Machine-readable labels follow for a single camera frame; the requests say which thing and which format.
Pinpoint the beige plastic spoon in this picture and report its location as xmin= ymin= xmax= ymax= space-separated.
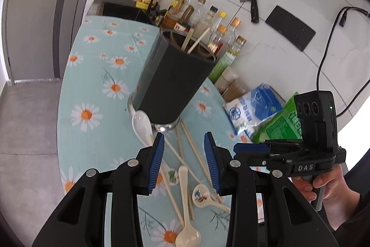
xmin=175 ymin=166 xmax=202 ymax=247

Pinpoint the plain white ceramic spoon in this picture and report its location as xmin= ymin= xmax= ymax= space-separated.
xmin=132 ymin=110 xmax=155 ymax=147

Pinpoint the brown spice jar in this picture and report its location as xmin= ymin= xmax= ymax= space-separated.
xmin=222 ymin=81 xmax=250 ymax=103

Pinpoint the tall bottle gold cap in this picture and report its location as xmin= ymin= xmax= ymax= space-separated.
xmin=228 ymin=17 xmax=243 ymax=43

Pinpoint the dark cylindrical utensil holder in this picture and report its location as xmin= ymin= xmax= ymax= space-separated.
xmin=127 ymin=28 xmax=219 ymax=132

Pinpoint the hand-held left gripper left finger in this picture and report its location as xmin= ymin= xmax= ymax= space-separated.
xmin=32 ymin=133 xmax=165 ymax=247

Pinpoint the green printed ceramic spoon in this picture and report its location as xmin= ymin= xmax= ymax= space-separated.
xmin=161 ymin=165 xmax=180 ymax=187

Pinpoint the large amber oil bottle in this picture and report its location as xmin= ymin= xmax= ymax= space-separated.
xmin=162 ymin=0 xmax=191 ymax=29

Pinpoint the pale spice jar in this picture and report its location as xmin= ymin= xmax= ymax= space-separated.
xmin=215 ymin=66 xmax=240 ymax=93

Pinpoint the light wooden chopstick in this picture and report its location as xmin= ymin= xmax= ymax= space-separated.
xmin=181 ymin=28 xmax=195 ymax=52
xmin=165 ymin=144 xmax=203 ymax=181
xmin=160 ymin=168 xmax=185 ymax=226
xmin=184 ymin=126 xmax=216 ymax=187
xmin=176 ymin=128 xmax=194 ymax=221
xmin=181 ymin=120 xmax=223 ymax=202
xmin=188 ymin=27 xmax=210 ymax=54

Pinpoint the colourful printed ceramic spoon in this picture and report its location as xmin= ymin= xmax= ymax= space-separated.
xmin=192 ymin=184 xmax=232 ymax=213

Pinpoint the green packet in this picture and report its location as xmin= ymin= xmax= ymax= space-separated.
xmin=251 ymin=92 xmax=305 ymax=145

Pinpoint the clear bottle black cap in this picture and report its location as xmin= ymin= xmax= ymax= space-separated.
xmin=196 ymin=6 xmax=218 ymax=37

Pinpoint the grey door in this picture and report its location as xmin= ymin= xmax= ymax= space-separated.
xmin=53 ymin=0 xmax=110 ymax=80

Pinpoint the red label bottle gold cap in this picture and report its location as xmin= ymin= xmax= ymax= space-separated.
xmin=207 ymin=24 xmax=230 ymax=53

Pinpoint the white salt bag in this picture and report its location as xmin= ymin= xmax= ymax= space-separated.
xmin=222 ymin=96 xmax=262 ymax=137

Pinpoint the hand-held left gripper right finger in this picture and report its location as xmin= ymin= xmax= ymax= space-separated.
xmin=203 ymin=131 xmax=339 ymax=247

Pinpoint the black wall outlet panel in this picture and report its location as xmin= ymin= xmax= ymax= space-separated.
xmin=265 ymin=5 xmax=317 ymax=52

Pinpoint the black kitchen sink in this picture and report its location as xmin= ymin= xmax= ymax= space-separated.
xmin=94 ymin=0 xmax=154 ymax=25

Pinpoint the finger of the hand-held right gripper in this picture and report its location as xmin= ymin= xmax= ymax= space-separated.
xmin=233 ymin=139 xmax=304 ymax=171

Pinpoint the black power cable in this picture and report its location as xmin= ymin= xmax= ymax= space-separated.
xmin=316 ymin=6 xmax=370 ymax=118

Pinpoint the clear bottle gold cap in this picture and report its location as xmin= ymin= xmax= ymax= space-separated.
xmin=184 ymin=0 xmax=207 ymax=28

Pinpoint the person's right hand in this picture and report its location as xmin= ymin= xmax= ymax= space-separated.
xmin=292 ymin=167 xmax=361 ymax=232

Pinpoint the person's right forearm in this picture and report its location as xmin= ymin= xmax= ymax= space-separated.
xmin=331 ymin=191 xmax=370 ymax=247

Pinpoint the daisy print tablecloth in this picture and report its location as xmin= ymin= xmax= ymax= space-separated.
xmin=57 ymin=16 xmax=262 ymax=247

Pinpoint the clear bottle yellow cap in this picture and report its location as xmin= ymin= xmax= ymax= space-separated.
xmin=212 ymin=11 xmax=228 ymax=34

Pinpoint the green label bottle gold cap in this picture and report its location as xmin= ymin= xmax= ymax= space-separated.
xmin=208 ymin=35 xmax=247 ymax=84

